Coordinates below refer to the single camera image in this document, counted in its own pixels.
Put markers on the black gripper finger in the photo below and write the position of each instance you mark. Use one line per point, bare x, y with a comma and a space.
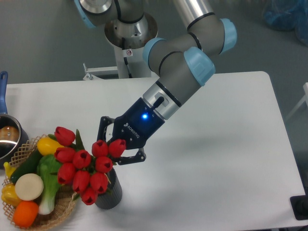
105, 121
139, 157

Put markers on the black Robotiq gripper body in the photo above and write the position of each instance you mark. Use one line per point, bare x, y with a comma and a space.
137, 124

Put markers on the red tulip bouquet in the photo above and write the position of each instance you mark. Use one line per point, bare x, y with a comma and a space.
85, 171

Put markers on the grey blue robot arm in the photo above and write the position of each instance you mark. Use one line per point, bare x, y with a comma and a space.
183, 64

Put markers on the dark grey ribbed vase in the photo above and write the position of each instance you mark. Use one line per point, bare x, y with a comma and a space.
113, 195

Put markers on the yellow squash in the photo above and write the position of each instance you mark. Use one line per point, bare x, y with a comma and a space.
47, 146

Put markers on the green bok choy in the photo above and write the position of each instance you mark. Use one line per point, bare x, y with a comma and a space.
47, 169

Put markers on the dark green cucumber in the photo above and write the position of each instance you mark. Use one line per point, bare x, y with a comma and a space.
28, 166

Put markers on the woven wicker basket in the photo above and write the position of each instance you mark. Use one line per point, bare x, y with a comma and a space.
64, 200

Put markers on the round cream disc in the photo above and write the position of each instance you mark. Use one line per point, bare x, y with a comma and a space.
29, 187

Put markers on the yellow banana tip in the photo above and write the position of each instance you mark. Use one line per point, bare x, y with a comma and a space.
9, 170

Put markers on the yellow bell pepper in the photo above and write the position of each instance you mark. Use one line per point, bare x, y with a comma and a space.
9, 195

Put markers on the orange fruit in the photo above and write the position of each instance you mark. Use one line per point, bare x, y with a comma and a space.
25, 214

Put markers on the black device at edge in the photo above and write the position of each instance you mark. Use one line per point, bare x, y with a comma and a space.
300, 206

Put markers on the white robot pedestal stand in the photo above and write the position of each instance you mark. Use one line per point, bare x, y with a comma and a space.
128, 41

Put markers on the blue handled saucepan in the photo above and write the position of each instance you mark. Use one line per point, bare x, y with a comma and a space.
12, 135

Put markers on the white frame at right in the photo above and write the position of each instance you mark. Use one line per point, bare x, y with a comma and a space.
301, 104

